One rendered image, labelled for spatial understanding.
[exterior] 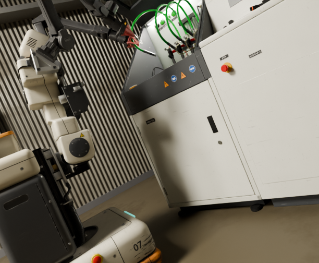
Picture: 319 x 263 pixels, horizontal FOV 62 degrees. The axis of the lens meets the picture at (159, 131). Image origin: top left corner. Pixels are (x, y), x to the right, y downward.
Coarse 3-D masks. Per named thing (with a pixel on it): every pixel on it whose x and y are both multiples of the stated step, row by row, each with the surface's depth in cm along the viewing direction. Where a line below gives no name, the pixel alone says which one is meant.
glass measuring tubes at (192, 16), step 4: (192, 12) 189; (188, 16) 192; (192, 16) 190; (184, 20) 195; (192, 20) 194; (196, 20) 191; (184, 24) 199; (188, 24) 197; (192, 24) 193; (196, 24) 191; (188, 28) 195; (196, 28) 194; (184, 32) 201; (192, 32) 197
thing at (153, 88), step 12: (180, 60) 150; (192, 60) 145; (168, 72) 157; (144, 84) 170; (156, 84) 165; (180, 84) 154; (192, 84) 149; (132, 96) 180; (144, 96) 173; (156, 96) 167; (168, 96) 162; (132, 108) 183; (144, 108) 177
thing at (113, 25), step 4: (116, 20) 151; (124, 20) 154; (112, 24) 151; (116, 24) 151; (120, 24) 152; (124, 24) 154; (116, 28) 153; (120, 28) 152; (120, 32) 152; (116, 36) 156
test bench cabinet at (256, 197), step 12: (216, 96) 143; (132, 120) 187; (228, 120) 143; (144, 144) 188; (240, 156) 145; (252, 180) 145; (168, 204) 191; (180, 204) 184; (192, 204) 177; (204, 204) 171; (216, 204) 174; (228, 204) 168; (240, 204) 163; (252, 204) 158; (264, 204) 153
